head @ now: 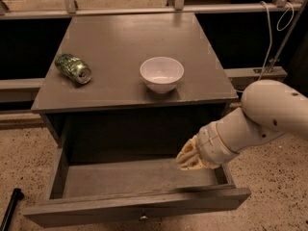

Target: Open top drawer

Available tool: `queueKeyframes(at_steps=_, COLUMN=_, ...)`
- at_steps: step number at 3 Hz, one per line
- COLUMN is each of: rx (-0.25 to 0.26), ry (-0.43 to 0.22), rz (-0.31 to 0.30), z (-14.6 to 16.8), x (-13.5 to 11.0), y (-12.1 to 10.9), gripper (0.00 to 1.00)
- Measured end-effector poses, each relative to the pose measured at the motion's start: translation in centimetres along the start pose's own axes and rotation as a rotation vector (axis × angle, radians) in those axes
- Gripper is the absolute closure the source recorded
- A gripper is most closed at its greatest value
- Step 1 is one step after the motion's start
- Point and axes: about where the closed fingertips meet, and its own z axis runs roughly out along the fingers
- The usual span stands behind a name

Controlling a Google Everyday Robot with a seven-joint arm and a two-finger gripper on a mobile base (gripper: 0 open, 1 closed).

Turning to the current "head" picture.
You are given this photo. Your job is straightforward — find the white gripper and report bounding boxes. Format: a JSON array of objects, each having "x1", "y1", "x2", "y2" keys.
[{"x1": 176, "y1": 122, "x2": 238, "y2": 170}]

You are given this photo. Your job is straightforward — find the grey drawer cabinet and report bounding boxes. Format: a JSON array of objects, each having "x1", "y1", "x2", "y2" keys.
[{"x1": 32, "y1": 13, "x2": 237, "y2": 165}]

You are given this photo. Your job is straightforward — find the metal railing frame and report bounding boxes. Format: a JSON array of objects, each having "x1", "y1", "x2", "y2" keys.
[{"x1": 0, "y1": 0, "x2": 308, "y2": 21}]

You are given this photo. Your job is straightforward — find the black bar on floor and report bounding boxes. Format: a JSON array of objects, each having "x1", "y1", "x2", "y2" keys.
[{"x1": 0, "y1": 188, "x2": 24, "y2": 231}]

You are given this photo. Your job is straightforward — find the green soda can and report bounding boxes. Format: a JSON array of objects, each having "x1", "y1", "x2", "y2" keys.
[{"x1": 54, "y1": 53, "x2": 91, "y2": 85}]

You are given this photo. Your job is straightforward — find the grey top drawer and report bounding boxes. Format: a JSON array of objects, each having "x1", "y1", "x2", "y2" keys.
[{"x1": 24, "y1": 116, "x2": 250, "y2": 228}]

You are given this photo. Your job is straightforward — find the grey side beam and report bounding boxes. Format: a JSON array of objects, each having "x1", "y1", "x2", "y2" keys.
[{"x1": 225, "y1": 66, "x2": 287, "y2": 90}]

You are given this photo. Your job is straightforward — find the white cable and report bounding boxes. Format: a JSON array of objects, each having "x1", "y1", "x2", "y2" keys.
[{"x1": 235, "y1": 0, "x2": 295, "y2": 93}]

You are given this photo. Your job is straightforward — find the white plastic bowl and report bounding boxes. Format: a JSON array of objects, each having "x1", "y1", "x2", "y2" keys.
[{"x1": 140, "y1": 57, "x2": 184, "y2": 93}]

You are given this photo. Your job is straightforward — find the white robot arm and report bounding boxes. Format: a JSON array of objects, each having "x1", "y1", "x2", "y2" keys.
[{"x1": 176, "y1": 80, "x2": 308, "y2": 170}]

